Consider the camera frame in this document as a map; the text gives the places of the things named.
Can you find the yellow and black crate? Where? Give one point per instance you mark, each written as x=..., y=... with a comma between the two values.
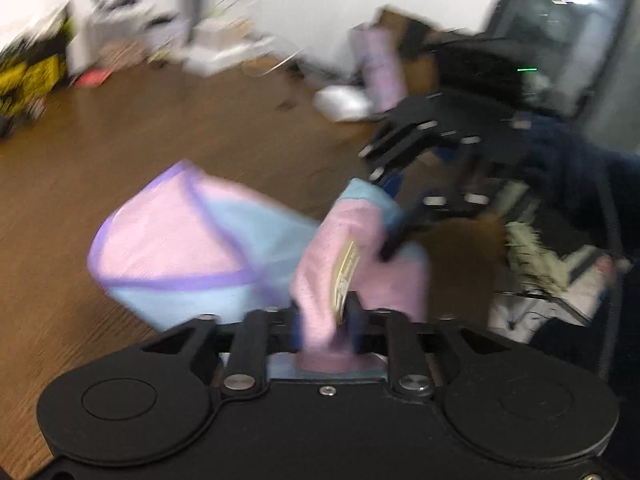
x=32, y=65

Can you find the small red item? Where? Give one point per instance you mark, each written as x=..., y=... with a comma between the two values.
x=92, y=78

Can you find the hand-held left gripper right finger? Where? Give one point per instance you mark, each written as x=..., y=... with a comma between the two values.
x=353, y=327

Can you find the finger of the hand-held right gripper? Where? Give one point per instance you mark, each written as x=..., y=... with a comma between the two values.
x=400, y=140
x=425, y=210

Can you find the pink and blue shirt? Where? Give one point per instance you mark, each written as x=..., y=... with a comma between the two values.
x=210, y=255

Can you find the pile of white clothes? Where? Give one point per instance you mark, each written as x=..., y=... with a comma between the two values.
x=545, y=285

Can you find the white plastic bag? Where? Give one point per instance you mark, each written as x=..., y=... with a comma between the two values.
x=344, y=102

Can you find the dark glass door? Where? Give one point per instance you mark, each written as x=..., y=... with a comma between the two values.
x=565, y=25

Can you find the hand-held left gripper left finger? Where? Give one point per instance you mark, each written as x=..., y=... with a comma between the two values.
x=295, y=332

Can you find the clear plastic storage box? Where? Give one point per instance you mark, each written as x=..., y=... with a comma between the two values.
x=117, y=35

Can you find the cardboard box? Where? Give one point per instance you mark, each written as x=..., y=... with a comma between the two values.
x=400, y=27

